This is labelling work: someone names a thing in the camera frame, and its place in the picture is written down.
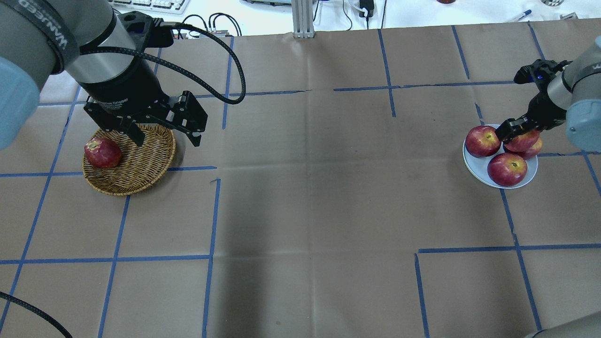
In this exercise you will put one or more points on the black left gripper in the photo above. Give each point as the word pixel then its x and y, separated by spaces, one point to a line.
pixel 126 91

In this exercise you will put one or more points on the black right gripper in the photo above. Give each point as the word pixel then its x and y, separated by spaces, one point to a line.
pixel 543 112

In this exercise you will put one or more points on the yellow red apple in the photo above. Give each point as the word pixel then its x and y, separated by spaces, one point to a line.
pixel 523 142

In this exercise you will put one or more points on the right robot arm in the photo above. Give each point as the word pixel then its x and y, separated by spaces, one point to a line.
pixel 569 95

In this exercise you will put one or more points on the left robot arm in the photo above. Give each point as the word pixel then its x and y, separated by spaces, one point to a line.
pixel 40 38

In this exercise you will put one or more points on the woven wicker basket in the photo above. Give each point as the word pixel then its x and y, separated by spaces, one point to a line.
pixel 140 167

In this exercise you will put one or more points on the red apple on plate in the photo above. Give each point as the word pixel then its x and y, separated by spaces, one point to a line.
pixel 507 169
pixel 482 141
pixel 532 151

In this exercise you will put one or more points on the dark red apple in basket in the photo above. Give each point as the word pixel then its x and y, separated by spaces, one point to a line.
pixel 103 153

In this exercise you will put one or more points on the light blue plate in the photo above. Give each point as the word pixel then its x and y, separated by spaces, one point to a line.
pixel 478 166

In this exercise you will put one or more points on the blue white pen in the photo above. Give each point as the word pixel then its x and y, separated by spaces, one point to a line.
pixel 520 16

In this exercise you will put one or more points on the white keyboard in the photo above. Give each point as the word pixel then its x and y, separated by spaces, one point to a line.
pixel 175 7

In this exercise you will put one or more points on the aluminium frame post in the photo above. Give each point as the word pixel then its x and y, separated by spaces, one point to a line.
pixel 302 11

